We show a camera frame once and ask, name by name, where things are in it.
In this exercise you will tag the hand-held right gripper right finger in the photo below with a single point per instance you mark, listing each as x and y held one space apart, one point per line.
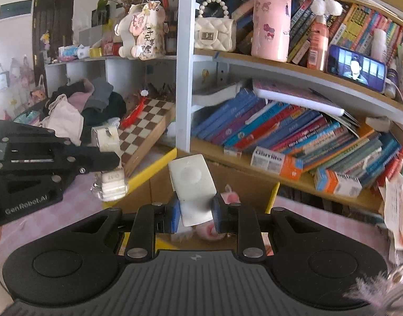
217 218

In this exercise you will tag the stack of papers and booklets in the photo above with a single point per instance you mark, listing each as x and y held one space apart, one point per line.
397 217

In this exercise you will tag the row of colourful books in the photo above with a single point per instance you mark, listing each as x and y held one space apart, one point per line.
287 128

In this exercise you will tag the tissue packs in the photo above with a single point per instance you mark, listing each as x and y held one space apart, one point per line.
73 52

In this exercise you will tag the pink plush pig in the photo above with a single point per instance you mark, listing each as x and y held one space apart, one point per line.
229 197

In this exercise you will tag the phone playing video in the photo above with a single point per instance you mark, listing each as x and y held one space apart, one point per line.
356 67

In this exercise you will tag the wooden chessboard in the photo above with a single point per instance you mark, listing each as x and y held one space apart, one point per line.
145 128

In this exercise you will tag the white wristwatch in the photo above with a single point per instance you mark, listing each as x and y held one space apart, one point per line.
110 184

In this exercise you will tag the white quilted purse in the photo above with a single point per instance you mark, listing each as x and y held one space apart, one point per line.
214 33

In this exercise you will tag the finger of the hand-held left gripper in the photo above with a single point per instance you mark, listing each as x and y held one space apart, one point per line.
96 159

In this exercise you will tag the pink printed cup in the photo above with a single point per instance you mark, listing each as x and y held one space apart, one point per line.
270 26

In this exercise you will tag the pink bottle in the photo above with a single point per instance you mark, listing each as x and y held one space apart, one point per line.
317 42

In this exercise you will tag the flat white notebook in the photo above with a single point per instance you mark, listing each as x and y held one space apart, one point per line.
297 97

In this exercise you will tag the yellow cardboard box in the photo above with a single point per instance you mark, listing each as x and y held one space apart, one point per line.
148 177

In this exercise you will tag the fluffy lilac sleeve cuff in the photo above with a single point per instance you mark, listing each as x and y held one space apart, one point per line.
372 293

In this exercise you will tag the leaning slim paperbacks group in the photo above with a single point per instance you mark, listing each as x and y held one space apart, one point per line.
353 23

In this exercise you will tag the pile of clothes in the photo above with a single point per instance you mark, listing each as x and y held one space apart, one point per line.
73 115

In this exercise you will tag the white wooden bookshelf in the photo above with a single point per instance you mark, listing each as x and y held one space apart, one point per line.
185 72

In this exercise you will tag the dark wooden door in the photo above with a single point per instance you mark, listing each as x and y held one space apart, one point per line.
53 16

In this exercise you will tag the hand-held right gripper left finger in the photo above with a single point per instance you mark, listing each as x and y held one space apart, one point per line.
175 216

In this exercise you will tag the white wall shelf unit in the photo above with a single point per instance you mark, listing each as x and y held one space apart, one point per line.
89 72

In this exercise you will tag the red tassel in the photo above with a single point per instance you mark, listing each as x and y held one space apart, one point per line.
135 112

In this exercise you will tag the white bottle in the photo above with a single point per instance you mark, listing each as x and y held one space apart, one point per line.
379 46

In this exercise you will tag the orange white medicine box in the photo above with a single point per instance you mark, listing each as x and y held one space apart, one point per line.
274 163
339 184

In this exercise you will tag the desktop with pink printed mat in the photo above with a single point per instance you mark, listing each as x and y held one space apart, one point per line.
82 212

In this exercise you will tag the white pink bunny figurine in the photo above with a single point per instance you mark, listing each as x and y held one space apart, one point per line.
142 33

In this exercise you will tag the white charger block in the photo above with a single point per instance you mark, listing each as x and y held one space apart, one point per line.
191 177

